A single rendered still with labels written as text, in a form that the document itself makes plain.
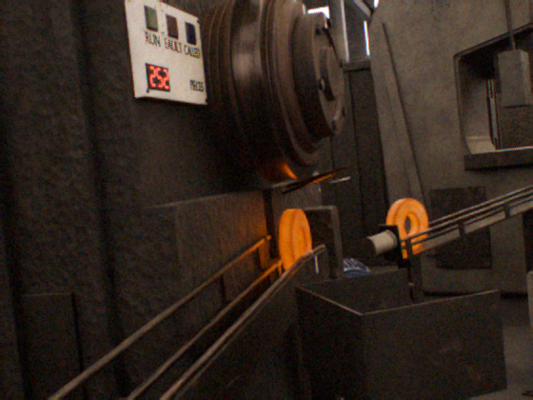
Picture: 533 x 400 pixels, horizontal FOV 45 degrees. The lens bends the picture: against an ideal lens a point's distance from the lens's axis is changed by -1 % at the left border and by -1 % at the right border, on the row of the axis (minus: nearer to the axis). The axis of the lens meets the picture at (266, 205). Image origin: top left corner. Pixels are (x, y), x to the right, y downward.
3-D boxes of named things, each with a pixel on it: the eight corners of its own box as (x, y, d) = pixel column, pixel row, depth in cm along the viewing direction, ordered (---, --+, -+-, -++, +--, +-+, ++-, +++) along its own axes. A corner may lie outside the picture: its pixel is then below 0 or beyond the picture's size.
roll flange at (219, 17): (198, 193, 135) (173, -35, 132) (270, 182, 179) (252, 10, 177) (243, 189, 131) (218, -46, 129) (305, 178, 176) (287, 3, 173)
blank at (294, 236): (274, 217, 146) (288, 216, 144) (293, 204, 160) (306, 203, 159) (284, 284, 148) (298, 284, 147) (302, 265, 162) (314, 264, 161)
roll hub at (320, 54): (300, 136, 136) (286, 2, 135) (330, 138, 163) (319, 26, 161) (325, 133, 135) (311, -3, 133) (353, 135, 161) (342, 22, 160)
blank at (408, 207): (402, 261, 195) (411, 262, 192) (378, 223, 189) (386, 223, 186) (426, 227, 202) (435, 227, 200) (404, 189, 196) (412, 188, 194)
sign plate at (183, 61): (134, 97, 111) (123, -9, 110) (199, 106, 136) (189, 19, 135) (147, 95, 111) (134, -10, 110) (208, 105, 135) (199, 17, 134)
